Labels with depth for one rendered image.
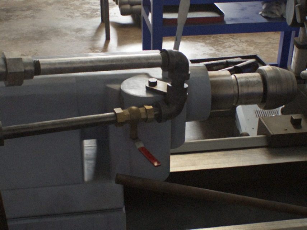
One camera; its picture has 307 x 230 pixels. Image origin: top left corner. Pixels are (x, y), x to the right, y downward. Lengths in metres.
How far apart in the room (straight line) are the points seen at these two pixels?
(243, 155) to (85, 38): 3.54
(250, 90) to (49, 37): 3.89
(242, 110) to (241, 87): 1.77
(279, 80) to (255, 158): 0.33
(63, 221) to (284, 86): 0.48
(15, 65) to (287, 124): 0.84
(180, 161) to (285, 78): 0.37
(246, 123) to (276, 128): 1.29
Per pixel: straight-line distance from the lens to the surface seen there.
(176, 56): 0.70
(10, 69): 0.61
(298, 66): 2.33
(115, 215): 0.84
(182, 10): 0.82
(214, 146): 1.21
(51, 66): 0.63
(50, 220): 0.85
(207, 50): 4.28
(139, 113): 0.71
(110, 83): 0.80
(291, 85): 0.93
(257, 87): 0.91
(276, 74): 0.92
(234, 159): 1.18
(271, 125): 1.27
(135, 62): 0.67
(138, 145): 0.72
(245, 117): 2.60
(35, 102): 0.81
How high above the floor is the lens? 1.48
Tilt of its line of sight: 28 degrees down
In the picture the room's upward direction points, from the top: straight up
